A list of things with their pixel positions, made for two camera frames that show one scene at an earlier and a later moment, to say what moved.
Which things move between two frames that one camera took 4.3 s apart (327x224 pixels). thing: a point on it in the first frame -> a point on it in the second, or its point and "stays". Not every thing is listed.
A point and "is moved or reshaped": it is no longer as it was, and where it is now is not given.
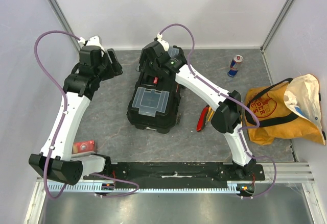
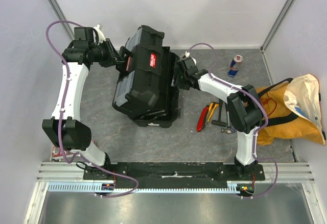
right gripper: (144, 56) -> (180, 73)
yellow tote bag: (287, 108) stays
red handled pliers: (202, 118) stays
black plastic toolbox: (154, 104) is moved or reshaped
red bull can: (233, 70) stays
